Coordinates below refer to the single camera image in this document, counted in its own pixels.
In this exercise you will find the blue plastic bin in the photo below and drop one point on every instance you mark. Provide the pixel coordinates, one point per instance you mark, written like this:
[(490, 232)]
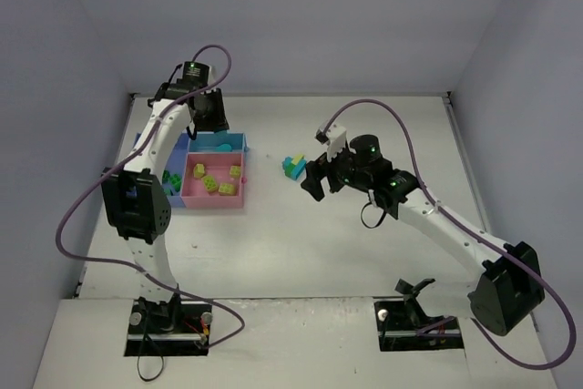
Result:
[(174, 171)]

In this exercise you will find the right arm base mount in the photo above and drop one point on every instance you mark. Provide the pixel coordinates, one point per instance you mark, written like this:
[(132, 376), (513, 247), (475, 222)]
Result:
[(403, 327)]

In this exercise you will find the teal rounded lego piece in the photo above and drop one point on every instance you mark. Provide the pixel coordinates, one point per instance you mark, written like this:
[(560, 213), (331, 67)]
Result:
[(224, 148)]

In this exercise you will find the teal plastic bin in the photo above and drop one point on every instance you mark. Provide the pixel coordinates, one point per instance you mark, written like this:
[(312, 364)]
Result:
[(206, 142)]

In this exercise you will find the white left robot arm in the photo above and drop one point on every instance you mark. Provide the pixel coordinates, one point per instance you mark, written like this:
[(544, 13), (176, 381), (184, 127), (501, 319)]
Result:
[(136, 203)]

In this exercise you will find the lime green lego brick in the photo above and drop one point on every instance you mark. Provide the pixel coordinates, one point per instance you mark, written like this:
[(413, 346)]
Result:
[(209, 184)]

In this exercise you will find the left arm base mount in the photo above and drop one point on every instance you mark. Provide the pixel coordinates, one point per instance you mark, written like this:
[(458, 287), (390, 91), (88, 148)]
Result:
[(152, 335)]

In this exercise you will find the yellow printed lego brick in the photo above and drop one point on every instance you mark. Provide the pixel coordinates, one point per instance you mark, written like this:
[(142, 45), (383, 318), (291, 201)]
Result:
[(227, 189)]

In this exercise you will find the pale yellow lego brick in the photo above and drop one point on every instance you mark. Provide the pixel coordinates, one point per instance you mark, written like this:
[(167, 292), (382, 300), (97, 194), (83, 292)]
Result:
[(235, 172)]

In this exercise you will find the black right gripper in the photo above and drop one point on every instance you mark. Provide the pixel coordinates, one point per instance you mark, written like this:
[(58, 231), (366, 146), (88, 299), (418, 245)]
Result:
[(327, 170)]

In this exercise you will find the pink plastic bin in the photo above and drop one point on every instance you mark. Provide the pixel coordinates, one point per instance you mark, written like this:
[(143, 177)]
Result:
[(218, 165)]

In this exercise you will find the teal green lego stack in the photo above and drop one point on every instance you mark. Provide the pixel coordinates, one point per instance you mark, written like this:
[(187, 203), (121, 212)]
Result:
[(293, 167)]

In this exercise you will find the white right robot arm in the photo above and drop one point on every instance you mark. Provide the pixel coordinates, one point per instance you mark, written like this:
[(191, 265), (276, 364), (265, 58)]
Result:
[(499, 291)]

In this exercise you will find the dark green lego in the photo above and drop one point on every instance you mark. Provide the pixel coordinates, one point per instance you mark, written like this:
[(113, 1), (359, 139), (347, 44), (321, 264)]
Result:
[(172, 183)]

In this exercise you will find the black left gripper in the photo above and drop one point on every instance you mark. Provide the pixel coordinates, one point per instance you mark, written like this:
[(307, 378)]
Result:
[(212, 117)]

